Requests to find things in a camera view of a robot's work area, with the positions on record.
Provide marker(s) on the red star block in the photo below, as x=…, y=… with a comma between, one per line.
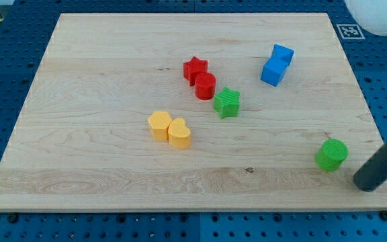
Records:
x=193, y=67

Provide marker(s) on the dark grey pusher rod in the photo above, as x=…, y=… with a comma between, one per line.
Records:
x=373, y=173

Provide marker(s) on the blue triangular block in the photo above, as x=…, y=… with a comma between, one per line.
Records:
x=283, y=53

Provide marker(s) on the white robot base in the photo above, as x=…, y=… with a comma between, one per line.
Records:
x=371, y=15

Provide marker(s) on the green star block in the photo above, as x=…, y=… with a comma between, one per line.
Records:
x=226, y=103

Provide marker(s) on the yellow hexagon block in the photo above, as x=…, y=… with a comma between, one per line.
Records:
x=159, y=122

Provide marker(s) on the wooden board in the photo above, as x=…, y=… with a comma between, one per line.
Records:
x=82, y=142

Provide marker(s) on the blue cube block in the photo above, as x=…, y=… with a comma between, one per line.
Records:
x=273, y=71

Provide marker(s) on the white fiducial marker tag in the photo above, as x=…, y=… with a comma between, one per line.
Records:
x=350, y=32

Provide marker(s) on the yellow heart block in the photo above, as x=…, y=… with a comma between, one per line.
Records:
x=179, y=134

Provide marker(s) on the green cylinder block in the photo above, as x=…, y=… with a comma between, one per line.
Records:
x=332, y=153

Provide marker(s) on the red cylinder block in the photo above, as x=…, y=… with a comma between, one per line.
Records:
x=205, y=84

